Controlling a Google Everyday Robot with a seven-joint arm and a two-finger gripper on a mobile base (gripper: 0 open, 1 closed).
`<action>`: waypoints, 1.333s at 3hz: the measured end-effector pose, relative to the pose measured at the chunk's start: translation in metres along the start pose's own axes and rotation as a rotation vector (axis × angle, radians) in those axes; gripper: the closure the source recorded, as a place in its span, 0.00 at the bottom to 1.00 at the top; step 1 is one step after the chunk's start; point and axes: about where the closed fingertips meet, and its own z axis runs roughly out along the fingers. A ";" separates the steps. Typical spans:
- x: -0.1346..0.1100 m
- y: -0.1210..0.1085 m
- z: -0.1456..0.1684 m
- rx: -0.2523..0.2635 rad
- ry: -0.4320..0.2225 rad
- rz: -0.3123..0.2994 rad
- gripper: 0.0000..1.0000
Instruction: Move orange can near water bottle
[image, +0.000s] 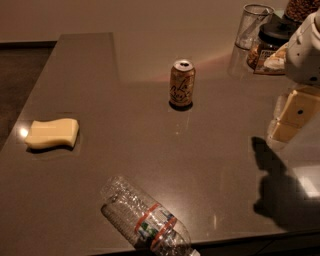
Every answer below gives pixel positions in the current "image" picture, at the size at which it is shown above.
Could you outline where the jar of brown nuts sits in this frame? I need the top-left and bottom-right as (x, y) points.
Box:
(285, 0), (320, 23)

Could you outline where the orange LaCroix soda can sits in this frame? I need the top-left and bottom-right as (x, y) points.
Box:
(169, 59), (196, 110)

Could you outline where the clear glass cup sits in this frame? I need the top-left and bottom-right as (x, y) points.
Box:
(235, 3), (274, 50)

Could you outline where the clear plastic water bottle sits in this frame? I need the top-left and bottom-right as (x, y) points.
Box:
(101, 176), (201, 256)

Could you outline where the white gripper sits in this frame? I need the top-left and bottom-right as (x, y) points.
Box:
(269, 9), (320, 143)

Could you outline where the yellow sponge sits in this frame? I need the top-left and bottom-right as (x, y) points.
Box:
(24, 118), (79, 150)

